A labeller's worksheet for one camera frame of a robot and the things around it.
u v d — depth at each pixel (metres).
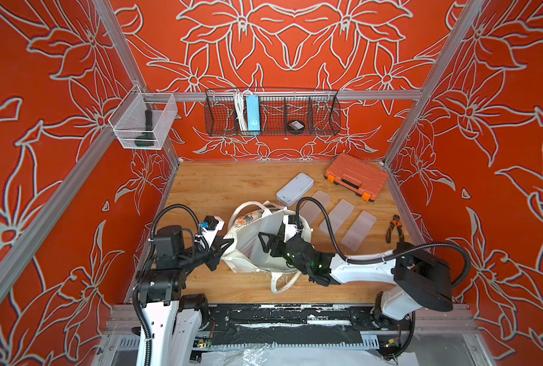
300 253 0.59
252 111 0.90
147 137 0.80
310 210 0.98
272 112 1.07
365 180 1.06
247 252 0.81
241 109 0.89
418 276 0.44
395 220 0.95
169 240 0.50
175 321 0.59
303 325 0.73
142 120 0.90
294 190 1.05
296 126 0.95
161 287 0.46
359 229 0.93
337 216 0.97
